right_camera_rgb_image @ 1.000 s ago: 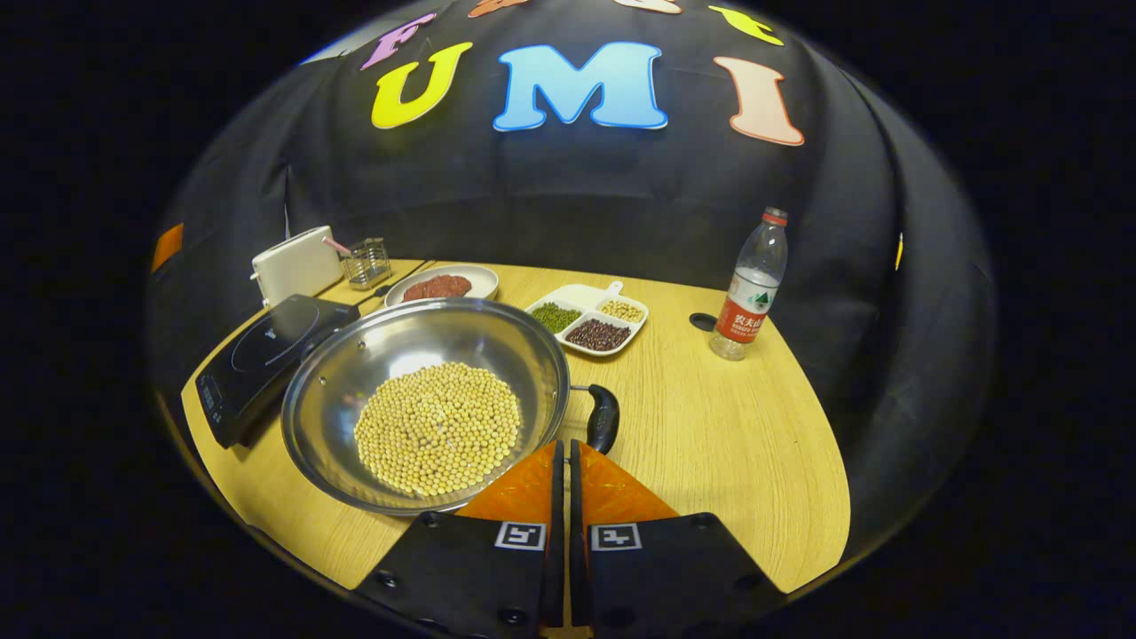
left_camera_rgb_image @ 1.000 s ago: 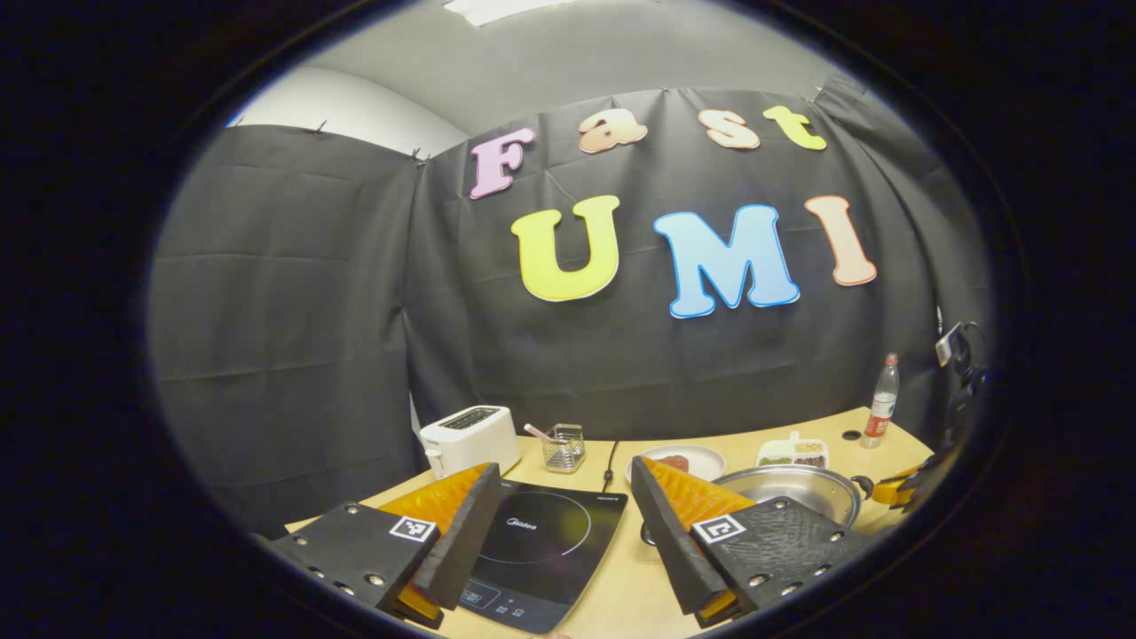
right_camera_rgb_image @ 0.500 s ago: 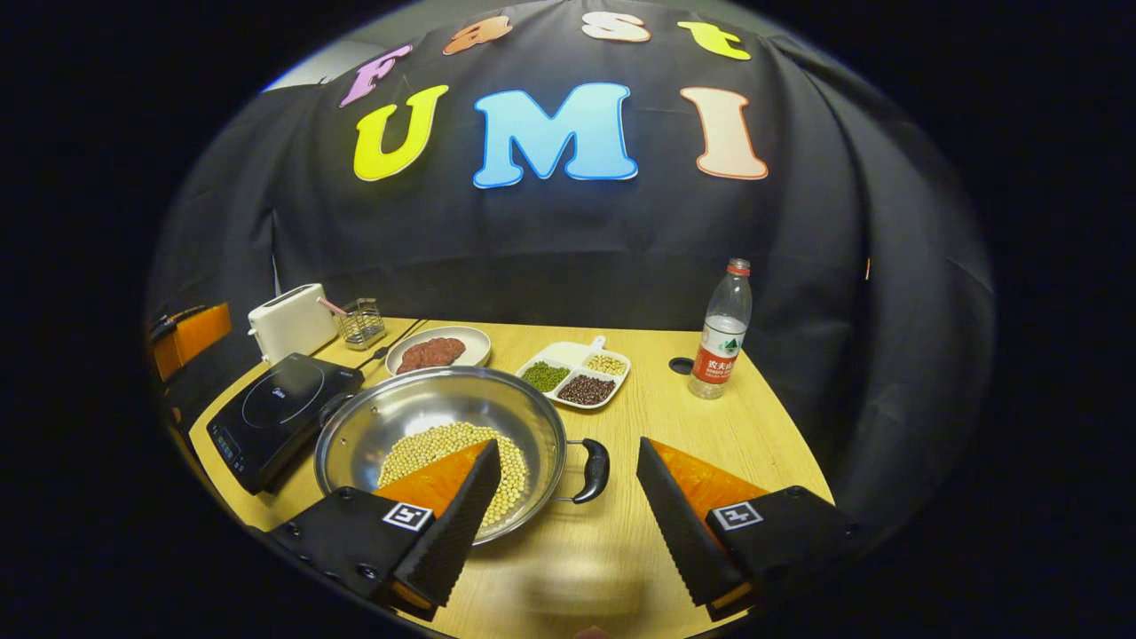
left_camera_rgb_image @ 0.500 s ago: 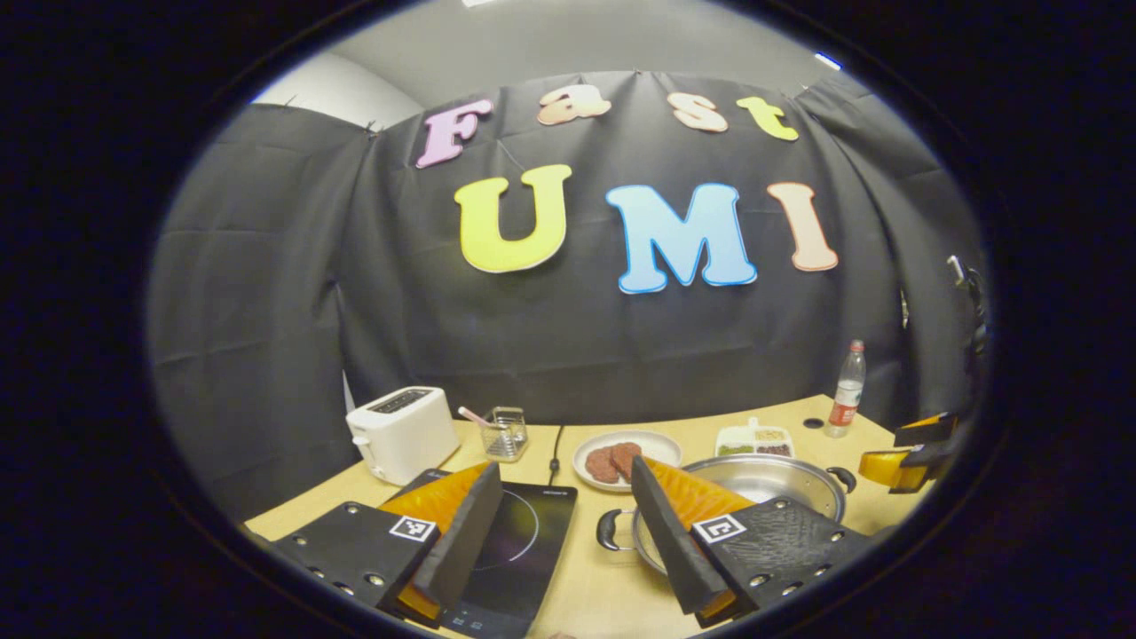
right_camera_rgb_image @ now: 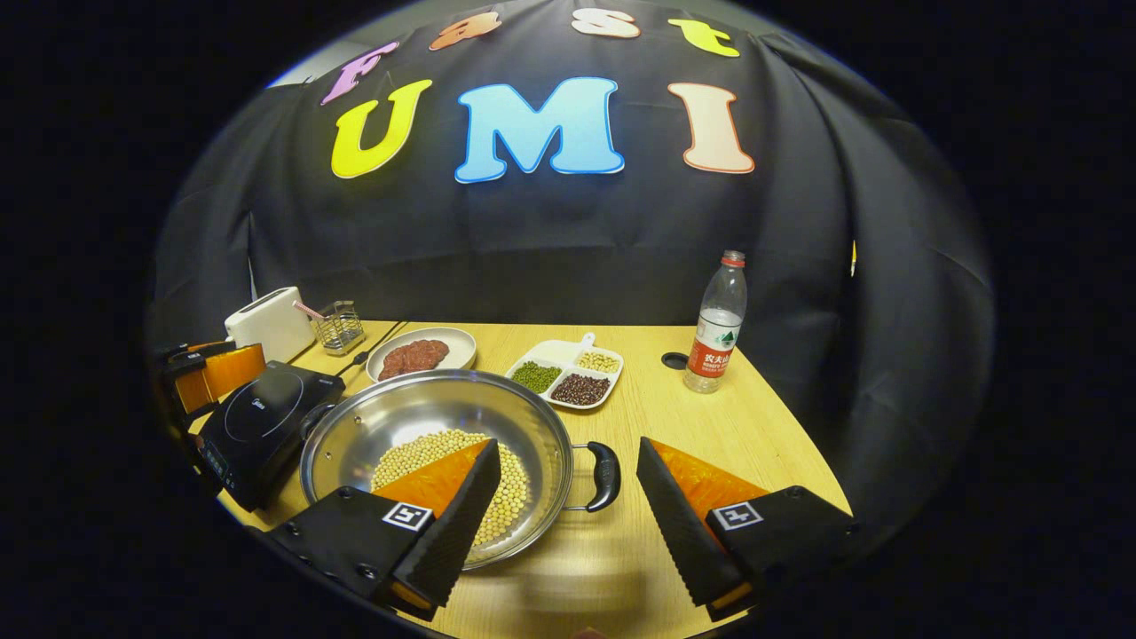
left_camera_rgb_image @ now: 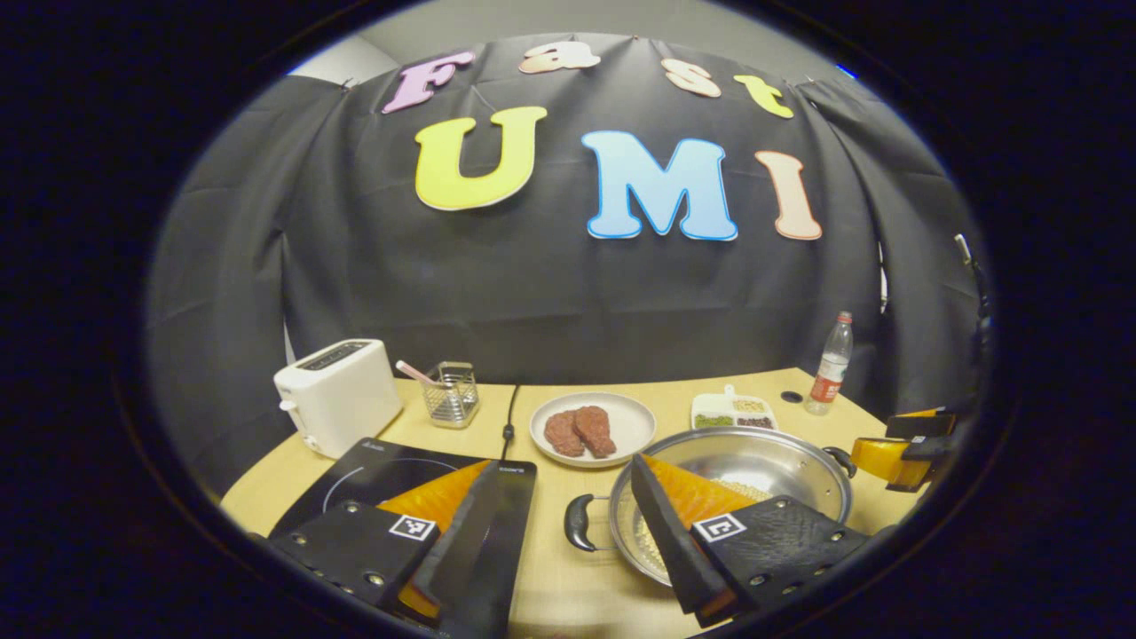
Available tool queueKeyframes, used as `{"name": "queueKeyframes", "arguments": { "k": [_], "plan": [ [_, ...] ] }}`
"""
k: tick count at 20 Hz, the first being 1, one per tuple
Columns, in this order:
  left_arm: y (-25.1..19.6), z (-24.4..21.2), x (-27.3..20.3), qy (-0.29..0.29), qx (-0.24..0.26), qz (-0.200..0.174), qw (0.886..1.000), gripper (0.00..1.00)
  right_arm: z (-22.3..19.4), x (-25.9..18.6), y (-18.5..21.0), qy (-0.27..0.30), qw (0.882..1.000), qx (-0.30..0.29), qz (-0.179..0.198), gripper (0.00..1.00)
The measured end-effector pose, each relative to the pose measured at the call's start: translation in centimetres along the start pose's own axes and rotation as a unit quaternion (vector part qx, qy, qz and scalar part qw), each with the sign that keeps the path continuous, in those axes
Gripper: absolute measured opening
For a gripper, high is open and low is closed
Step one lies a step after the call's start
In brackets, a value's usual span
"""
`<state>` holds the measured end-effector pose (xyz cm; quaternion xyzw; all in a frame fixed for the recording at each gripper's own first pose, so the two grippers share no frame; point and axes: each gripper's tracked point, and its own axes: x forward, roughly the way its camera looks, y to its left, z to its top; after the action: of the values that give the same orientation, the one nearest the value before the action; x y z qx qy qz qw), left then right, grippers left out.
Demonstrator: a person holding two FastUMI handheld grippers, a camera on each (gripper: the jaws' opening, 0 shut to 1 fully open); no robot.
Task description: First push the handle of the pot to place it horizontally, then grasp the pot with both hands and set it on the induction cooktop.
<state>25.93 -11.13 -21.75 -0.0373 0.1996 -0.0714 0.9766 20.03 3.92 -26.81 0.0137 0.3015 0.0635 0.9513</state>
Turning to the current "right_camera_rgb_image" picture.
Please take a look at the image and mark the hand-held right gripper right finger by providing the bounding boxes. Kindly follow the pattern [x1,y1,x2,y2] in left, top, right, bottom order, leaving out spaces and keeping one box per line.
[636,436,857,622]

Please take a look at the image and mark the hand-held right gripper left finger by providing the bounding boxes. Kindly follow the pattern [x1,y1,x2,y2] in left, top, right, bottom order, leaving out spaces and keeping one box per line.
[266,438,502,622]

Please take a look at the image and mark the black induction cooktop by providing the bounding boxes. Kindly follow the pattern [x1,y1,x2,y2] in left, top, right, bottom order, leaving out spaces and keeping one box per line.
[193,360,347,513]

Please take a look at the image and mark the steel pot with black handles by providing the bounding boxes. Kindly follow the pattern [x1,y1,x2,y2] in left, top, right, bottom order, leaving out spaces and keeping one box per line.
[299,369,622,571]

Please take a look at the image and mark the white toaster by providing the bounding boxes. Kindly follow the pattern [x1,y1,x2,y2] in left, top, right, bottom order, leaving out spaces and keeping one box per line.
[224,286,317,364]

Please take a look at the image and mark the large soybean pile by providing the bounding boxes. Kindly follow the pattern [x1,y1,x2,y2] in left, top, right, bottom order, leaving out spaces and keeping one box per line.
[370,430,532,548]

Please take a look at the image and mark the pile of green mung beans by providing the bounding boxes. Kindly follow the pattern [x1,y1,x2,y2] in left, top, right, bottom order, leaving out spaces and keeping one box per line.
[512,360,563,394]

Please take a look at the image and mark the red meat pieces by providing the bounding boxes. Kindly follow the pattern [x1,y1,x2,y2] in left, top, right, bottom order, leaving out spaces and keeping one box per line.
[378,339,451,381]

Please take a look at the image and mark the pile of dark red beans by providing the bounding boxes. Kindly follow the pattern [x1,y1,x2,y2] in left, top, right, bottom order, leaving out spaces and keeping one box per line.
[550,373,611,406]

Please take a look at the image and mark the round white plate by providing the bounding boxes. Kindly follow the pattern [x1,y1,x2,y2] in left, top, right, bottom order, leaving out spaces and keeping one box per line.
[366,327,477,383]

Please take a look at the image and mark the clear plastic water bottle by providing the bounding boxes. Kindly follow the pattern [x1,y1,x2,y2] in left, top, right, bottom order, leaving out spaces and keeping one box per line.
[682,250,748,394]

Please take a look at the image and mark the white divided dish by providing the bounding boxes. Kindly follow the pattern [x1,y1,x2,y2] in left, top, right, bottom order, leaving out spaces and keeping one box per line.
[504,333,625,411]

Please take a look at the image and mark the black backdrop cloth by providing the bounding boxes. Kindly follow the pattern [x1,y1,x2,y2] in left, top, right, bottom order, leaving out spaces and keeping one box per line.
[146,0,995,533]

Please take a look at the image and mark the metal wire holder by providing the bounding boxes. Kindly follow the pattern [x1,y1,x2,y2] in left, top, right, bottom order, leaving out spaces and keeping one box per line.
[312,300,367,357]

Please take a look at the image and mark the black power cable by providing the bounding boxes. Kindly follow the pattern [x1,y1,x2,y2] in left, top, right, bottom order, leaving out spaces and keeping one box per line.
[333,321,409,378]

